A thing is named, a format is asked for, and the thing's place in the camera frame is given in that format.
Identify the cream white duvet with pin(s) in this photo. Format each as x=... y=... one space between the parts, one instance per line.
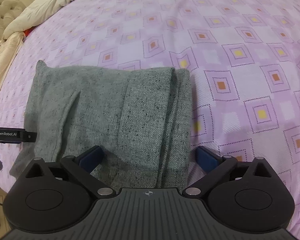
x=33 y=15

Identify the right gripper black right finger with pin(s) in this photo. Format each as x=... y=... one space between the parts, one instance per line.
x=215 y=167

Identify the grey knit pants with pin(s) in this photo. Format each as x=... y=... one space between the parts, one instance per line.
x=141 y=119

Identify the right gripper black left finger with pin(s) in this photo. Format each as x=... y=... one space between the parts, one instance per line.
x=80 y=169

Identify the purple patterned bed sheet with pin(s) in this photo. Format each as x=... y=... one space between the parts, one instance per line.
x=243 y=57

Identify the red item under duvet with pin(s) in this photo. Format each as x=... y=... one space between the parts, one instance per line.
x=28 y=31

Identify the beige satin pillow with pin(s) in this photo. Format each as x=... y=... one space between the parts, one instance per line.
x=8 y=51

